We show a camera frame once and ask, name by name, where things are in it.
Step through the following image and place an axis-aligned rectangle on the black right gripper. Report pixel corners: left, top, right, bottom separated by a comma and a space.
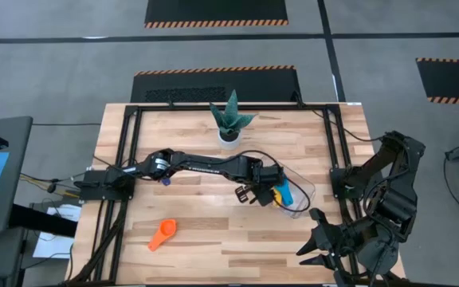
296, 222, 368, 276

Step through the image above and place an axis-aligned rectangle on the orange measuring cup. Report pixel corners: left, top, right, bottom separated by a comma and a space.
148, 218, 178, 252

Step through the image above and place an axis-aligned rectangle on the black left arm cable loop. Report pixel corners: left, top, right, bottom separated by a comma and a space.
239, 149, 311, 213

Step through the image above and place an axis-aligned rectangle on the yellow and black cable bundle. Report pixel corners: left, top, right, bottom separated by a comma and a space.
20, 171, 81, 199

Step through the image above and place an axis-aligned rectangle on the white paper sheet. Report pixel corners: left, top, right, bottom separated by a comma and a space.
33, 203, 83, 260

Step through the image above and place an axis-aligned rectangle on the yellow measuring cup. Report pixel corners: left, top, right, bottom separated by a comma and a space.
272, 187, 284, 209

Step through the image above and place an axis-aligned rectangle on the teal measuring cup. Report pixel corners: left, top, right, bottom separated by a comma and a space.
275, 179, 294, 207

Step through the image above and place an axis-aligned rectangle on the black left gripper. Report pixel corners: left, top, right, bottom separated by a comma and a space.
254, 164, 285, 207

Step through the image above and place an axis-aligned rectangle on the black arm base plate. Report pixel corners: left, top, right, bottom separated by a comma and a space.
73, 169, 135, 202
330, 167, 374, 200

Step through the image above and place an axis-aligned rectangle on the clear plastic basket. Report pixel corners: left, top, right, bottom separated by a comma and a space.
247, 145, 316, 219

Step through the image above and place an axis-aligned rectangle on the white plant pot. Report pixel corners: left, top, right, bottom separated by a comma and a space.
217, 129, 241, 151

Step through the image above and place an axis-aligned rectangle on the black striped-edge floor mat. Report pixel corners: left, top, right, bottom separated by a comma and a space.
415, 57, 459, 107
144, 0, 289, 29
130, 65, 303, 104

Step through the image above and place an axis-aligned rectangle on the black aluminium table frame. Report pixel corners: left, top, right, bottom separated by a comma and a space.
65, 102, 408, 287

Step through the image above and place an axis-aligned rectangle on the black desk leg bar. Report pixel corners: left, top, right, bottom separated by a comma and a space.
8, 202, 79, 238

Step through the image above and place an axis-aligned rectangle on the green snake plant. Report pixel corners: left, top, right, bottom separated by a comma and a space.
209, 89, 257, 136

